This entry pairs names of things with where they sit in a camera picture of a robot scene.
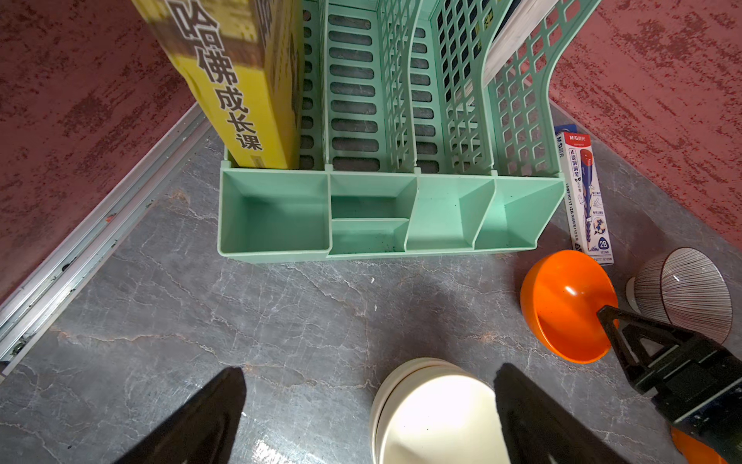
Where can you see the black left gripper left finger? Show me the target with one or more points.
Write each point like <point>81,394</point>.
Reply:
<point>203,430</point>

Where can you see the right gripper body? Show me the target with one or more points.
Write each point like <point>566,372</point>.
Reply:
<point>703,399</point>

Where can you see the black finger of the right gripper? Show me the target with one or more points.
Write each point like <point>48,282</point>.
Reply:
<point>649,352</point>

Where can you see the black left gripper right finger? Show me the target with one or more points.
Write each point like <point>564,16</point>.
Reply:
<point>537,429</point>

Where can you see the orange bowl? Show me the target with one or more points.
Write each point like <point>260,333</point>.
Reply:
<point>693,450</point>
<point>560,298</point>

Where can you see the striped bowl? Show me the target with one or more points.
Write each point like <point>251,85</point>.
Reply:
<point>683,288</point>

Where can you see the cream bowl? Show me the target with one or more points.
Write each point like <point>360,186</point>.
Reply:
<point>431,411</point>

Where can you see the mint green file organizer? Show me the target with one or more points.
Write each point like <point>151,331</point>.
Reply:
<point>409,145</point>

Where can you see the white papers in organizer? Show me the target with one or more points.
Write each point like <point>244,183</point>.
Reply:
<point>525,17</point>

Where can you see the yellow book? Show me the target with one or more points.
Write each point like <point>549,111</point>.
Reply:
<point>244,62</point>

